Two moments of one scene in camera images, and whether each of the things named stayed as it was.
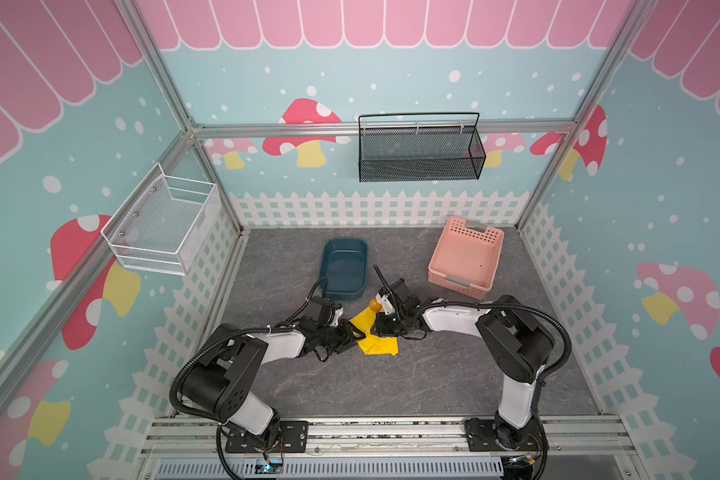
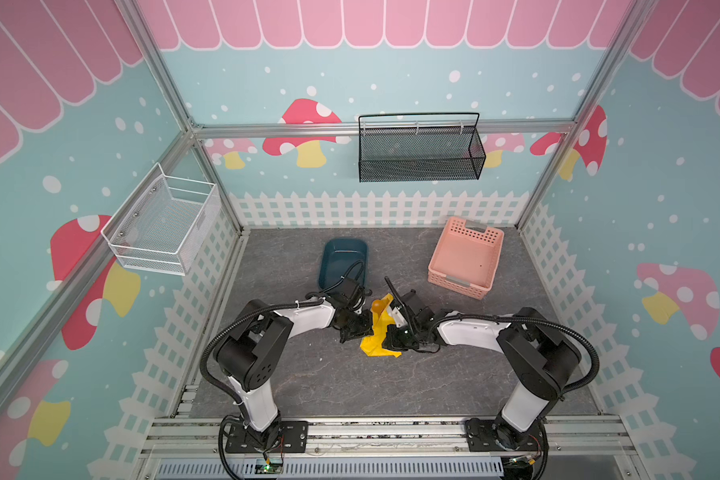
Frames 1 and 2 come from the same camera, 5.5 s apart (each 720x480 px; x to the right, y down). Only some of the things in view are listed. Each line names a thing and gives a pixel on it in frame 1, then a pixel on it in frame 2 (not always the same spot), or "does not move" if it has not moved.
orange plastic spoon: (375, 305) does not move
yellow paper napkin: (373, 345) does not move
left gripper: (347, 337) -> (365, 329)
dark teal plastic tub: (344, 265) does not move
